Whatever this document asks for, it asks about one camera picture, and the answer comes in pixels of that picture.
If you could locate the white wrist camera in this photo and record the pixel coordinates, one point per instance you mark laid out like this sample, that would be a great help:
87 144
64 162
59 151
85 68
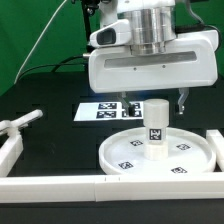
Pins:
115 34

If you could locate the black camera stand pole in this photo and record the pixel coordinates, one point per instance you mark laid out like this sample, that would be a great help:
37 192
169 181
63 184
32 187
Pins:
89 7

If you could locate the white round table top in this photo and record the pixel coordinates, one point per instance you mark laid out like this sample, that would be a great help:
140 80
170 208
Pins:
181 152

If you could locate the white rod part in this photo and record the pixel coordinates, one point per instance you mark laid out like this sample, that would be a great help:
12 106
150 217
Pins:
20 122

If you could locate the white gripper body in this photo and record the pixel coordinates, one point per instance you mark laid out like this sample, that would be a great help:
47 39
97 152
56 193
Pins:
188 61

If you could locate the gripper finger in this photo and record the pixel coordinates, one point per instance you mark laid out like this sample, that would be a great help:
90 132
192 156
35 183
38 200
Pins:
184 92
125 102

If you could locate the white front frame bar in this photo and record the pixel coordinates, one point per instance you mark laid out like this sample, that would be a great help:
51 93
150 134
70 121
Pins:
97 188

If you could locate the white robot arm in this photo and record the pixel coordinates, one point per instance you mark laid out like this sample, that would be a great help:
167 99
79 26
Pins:
138 48

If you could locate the white left frame bar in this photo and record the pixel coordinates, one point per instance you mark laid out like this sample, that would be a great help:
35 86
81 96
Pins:
9 153

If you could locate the white paper marker sheet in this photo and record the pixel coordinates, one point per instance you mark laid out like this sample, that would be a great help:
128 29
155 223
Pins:
103 111

